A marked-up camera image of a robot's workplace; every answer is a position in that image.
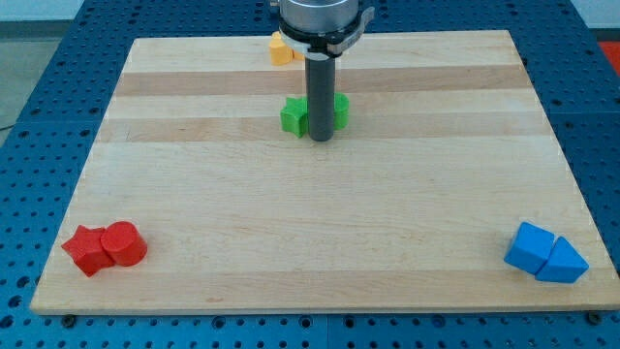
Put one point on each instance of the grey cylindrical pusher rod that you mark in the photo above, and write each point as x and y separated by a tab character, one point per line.
320	90

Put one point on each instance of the green star block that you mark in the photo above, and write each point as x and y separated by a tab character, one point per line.
293	116

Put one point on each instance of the red star block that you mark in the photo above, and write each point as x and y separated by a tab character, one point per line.
86	250

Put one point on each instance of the green round block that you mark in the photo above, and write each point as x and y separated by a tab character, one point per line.
341	110

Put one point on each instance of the yellow block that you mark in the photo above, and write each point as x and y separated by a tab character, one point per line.
280	53

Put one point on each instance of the wooden board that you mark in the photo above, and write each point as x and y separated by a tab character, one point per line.
410	208

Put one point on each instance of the red cylinder block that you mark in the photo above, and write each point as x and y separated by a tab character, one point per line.
124	243

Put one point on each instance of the blue cube block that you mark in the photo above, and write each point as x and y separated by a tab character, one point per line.
530	248

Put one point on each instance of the blue triangle block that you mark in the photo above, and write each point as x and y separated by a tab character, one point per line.
564	264

